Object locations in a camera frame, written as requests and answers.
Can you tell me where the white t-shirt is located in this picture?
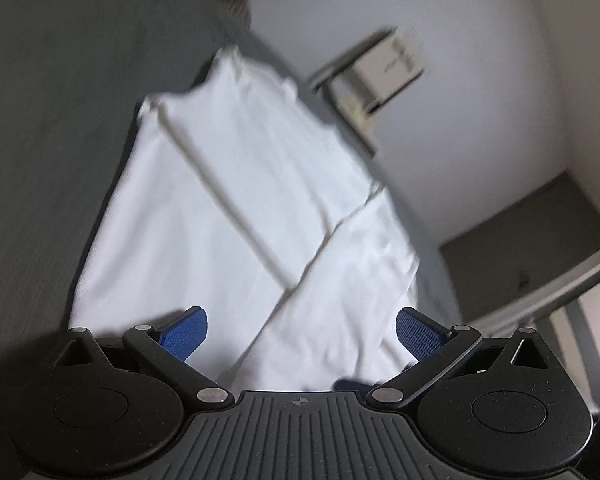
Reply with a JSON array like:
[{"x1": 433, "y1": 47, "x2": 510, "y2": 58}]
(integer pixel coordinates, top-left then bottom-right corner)
[{"x1": 70, "y1": 47, "x2": 419, "y2": 393}]

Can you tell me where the grey bed sheet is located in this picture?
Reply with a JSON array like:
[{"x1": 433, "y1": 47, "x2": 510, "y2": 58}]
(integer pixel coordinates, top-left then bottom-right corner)
[{"x1": 0, "y1": 0, "x2": 466, "y2": 391}]

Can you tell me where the dark grey door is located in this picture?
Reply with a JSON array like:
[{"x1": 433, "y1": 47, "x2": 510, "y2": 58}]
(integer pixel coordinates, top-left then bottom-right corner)
[{"x1": 441, "y1": 172, "x2": 600, "y2": 322}]

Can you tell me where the white chair with black frame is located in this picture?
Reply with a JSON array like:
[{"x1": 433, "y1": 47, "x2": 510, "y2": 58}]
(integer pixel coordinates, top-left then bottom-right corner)
[{"x1": 308, "y1": 26, "x2": 426, "y2": 156}]

